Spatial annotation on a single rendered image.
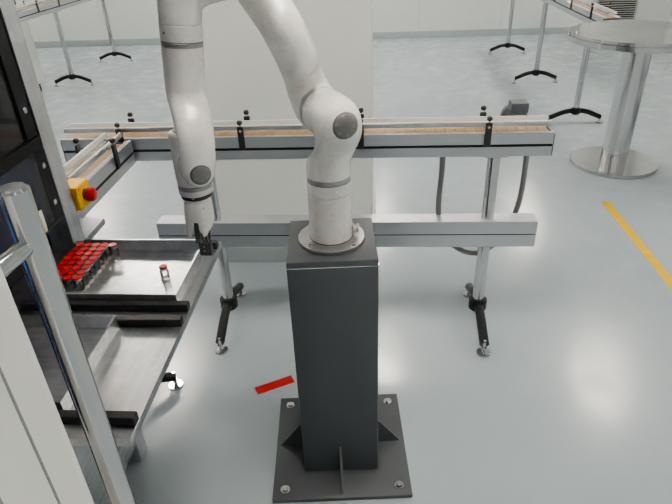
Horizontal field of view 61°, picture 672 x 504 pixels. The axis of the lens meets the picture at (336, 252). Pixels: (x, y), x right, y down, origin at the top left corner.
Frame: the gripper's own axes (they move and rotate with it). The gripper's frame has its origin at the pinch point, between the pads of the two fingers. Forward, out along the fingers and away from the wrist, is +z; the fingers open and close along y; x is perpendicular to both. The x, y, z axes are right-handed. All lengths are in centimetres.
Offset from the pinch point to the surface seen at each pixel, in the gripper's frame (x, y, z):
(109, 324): -13.3, 31.3, 0.9
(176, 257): -9.2, -1.8, 4.2
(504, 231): 98, -85, 42
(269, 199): -11, -144, 54
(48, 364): -23.2, 40.4, 4.2
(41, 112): -39, -10, -33
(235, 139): -9, -82, 0
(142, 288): -13.3, 12.8, 4.2
